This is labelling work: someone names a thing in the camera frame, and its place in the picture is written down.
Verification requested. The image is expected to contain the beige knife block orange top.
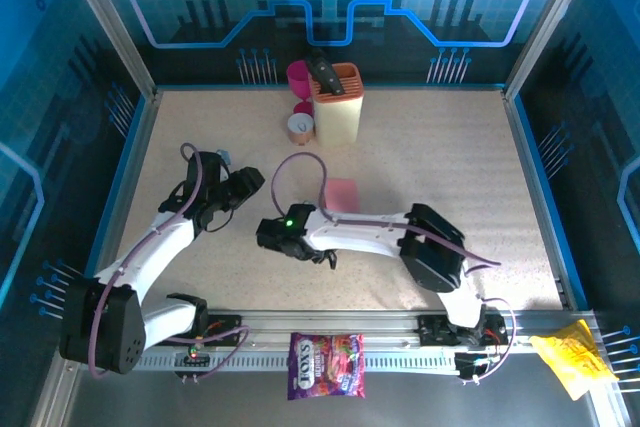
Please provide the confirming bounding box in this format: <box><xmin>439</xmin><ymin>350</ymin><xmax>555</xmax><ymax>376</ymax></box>
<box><xmin>307</xmin><ymin>62</ymin><xmax>365</xmax><ymax>148</ymax></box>

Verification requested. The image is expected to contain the black knife handle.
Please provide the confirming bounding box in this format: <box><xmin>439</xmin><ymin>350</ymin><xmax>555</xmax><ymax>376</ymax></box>
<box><xmin>305</xmin><ymin>49</ymin><xmax>346</xmax><ymax>97</ymax></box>

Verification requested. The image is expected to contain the pink paper sheet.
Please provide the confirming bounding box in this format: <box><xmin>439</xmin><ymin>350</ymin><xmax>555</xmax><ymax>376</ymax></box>
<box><xmin>322</xmin><ymin>177</ymin><xmax>362</xmax><ymax>213</ymax></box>

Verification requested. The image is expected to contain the aluminium frame post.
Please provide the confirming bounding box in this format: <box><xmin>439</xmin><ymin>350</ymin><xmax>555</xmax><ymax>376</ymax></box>
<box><xmin>54</xmin><ymin>0</ymin><xmax>161</xmax><ymax>101</ymax></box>
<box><xmin>502</xmin><ymin>0</ymin><xmax>604</xmax><ymax>101</ymax></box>

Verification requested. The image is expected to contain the magenta plastic goblet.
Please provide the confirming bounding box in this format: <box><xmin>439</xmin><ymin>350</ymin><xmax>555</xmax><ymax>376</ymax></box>
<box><xmin>286</xmin><ymin>59</ymin><xmax>317</xmax><ymax>116</ymax></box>

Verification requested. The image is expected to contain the purple Fox's candy bag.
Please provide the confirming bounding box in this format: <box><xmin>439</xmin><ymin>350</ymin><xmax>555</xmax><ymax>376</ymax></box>
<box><xmin>286</xmin><ymin>331</ymin><xmax>366</xmax><ymax>401</ymax></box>

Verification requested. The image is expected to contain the yellow plastic bag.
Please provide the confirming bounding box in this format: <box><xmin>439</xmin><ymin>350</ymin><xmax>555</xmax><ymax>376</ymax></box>
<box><xmin>529</xmin><ymin>319</ymin><xmax>621</xmax><ymax>402</ymax></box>

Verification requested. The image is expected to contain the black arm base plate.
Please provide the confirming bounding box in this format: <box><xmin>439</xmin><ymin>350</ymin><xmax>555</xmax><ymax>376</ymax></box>
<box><xmin>151</xmin><ymin>314</ymin><xmax>244</xmax><ymax>347</ymax></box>
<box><xmin>417</xmin><ymin>313</ymin><xmax>510</xmax><ymax>347</ymax></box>

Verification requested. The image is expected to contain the aluminium side rail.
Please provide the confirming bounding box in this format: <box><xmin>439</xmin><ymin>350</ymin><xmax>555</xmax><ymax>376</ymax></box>
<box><xmin>501</xmin><ymin>89</ymin><xmax>576</xmax><ymax>312</ymax></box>
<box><xmin>82</xmin><ymin>89</ymin><xmax>162</xmax><ymax>312</ymax></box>

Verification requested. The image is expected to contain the black controller board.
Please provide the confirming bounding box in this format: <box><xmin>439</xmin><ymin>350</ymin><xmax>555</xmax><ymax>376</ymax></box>
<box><xmin>453</xmin><ymin>351</ymin><xmax>501</xmax><ymax>387</ymax></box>
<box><xmin>173</xmin><ymin>350</ymin><xmax>211</xmax><ymax>384</ymax></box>

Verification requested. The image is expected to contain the aluminium front frame rail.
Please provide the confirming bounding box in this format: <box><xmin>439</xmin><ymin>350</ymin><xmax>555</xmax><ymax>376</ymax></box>
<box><xmin>63</xmin><ymin>309</ymin><xmax>601</xmax><ymax>356</ymax></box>

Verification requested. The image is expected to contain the copper can white lid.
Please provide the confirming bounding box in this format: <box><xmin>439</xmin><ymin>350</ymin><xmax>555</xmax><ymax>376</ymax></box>
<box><xmin>286</xmin><ymin>113</ymin><xmax>316</xmax><ymax>147</ymax></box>

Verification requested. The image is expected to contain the slotted grey cable duct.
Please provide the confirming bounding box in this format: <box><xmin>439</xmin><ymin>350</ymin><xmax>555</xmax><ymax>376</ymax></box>
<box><xmin>79</xmin><ymin>352</ymin><xmax>464</xmax><ymax>373</ymax></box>

